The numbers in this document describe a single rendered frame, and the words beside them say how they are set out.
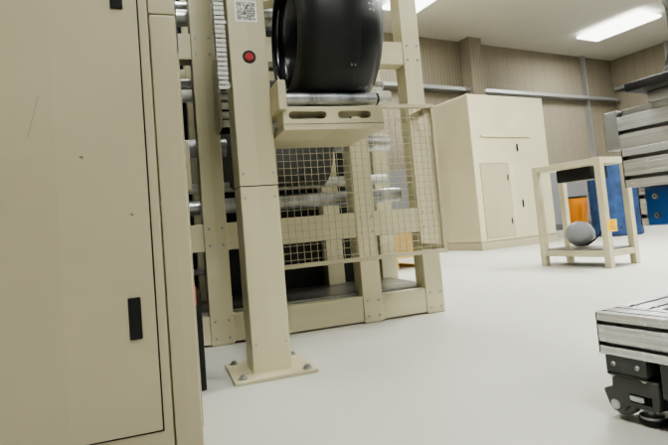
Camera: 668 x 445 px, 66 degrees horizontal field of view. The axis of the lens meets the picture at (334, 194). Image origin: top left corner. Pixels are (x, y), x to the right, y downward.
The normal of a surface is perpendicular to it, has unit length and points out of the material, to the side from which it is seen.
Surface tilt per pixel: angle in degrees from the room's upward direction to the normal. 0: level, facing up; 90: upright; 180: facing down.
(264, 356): 90
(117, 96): 90
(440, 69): 90
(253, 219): 90
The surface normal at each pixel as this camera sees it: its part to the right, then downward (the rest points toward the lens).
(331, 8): 0.33, -0.04
